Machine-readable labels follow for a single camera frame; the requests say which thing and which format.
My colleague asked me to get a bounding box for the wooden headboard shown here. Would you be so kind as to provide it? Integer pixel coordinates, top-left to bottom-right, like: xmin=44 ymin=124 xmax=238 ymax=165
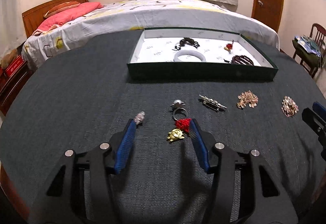
xmin=22 ymin=0 xmax=88 ymax=38

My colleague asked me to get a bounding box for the white jade bangle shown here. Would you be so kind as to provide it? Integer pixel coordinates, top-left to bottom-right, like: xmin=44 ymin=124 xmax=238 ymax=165
xmin=174 ymin=50 xmax=206 ymax=62

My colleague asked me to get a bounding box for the orange cushion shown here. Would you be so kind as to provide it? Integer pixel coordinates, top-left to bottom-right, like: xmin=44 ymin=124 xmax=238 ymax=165
xmin=43 ymin=1 xmax=81 ymax=19

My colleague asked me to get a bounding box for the dark green jewelry tray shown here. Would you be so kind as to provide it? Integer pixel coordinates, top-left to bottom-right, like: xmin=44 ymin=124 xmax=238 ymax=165
xmin=126 ymin=28 xmax=278 ymax=82

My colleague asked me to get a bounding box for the brown plush toy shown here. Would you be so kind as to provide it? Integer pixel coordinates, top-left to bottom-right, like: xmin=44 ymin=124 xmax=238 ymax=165
xmin=1 ymin=49 xmax=18 ymax=70

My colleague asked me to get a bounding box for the pink gold cluster brooch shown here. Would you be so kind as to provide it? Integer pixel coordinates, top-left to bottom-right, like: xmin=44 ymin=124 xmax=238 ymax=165
xmin=281 ymin=96 xmax=299 ymax=117

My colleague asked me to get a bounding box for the dark grey table cloth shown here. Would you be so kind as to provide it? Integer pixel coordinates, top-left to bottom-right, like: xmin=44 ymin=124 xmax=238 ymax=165
xmin=1 ymin=31 xmax=325 ymax=223

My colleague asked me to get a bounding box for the wooden chair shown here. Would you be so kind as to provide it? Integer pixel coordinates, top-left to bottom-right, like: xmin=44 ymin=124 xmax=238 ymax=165
xmin=292 ymin=23 xmax=325 ymax=78

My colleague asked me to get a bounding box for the gold leaf brooch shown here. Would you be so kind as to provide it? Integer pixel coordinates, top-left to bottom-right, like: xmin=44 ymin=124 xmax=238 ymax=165
xmin=237 ymin=90 xmax=259 ymax=109

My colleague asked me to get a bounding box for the pile of clothes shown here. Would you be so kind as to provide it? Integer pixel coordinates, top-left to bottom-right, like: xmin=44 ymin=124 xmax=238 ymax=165
xmin=292 ymin=34 xmax=325 ymax=68

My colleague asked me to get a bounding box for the black bead bracelet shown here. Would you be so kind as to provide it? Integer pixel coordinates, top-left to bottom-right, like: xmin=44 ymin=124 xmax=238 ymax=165
xmin=172 ymin=37 xmax=201 ymax=52

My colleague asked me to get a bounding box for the pink pillow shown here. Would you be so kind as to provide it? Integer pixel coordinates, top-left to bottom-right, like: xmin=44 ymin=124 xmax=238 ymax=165
xmin=32 ymin=2 xmax=104 ymax=35

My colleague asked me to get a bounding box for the dark red bead bracelet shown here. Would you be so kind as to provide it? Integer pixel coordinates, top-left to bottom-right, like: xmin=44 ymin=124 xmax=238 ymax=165
xmin=224 ymin=55 xmax=255 ymax=66

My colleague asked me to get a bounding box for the silver rhinestone brooch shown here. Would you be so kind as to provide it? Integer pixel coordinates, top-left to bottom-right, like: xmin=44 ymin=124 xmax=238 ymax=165
xmin=134 ymin=111 xmax=145 ymax=125

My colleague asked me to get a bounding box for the dark wooden nightstand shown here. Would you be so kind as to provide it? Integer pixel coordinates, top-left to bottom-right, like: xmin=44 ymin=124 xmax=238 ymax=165
xmin=0 ymin=46 xmax=33 ymax=116

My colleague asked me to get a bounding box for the silver bar hair clip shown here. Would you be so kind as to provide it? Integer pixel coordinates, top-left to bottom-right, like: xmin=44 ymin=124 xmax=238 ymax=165
xmin=199 ymin=95 xmax=227 ymax=111

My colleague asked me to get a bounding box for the red gold keychain charm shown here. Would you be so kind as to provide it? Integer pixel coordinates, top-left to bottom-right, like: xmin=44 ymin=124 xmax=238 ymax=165
xmin=166 ymin=99 xmax=191 ymax=143

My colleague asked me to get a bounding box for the red box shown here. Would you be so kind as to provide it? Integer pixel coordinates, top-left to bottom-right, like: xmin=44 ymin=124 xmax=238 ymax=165
xmin=5 ymin=55 xmax=24 ymax=78

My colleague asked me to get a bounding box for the bed with patterned sheet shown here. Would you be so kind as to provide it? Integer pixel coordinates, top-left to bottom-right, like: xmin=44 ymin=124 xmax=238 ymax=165
xmin=22 ymin=0 xmax=280 ymax=70

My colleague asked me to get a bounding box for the small red gold charm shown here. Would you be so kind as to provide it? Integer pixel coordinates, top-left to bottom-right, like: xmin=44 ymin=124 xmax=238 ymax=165
xmin=224 ymin=41 xmax=234 ymax=54

